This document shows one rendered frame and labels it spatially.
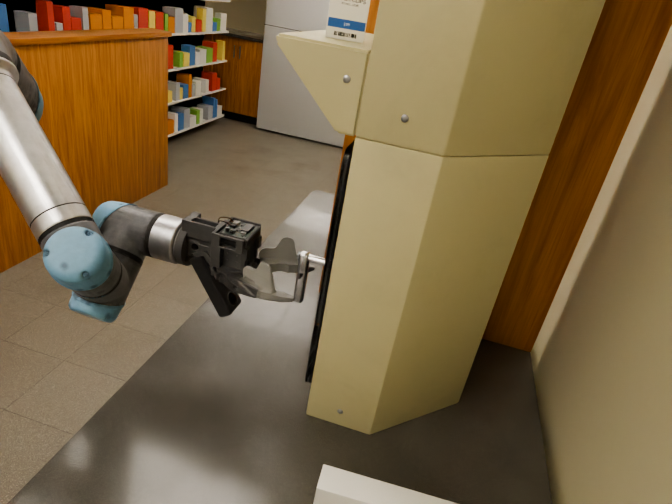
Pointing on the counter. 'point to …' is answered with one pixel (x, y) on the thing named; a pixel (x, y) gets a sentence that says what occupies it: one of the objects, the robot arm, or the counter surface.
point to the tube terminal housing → (439, 195)
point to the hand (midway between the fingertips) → (299, 285)
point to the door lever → (304, 273)
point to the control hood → (330, 73)
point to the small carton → (347, 20)
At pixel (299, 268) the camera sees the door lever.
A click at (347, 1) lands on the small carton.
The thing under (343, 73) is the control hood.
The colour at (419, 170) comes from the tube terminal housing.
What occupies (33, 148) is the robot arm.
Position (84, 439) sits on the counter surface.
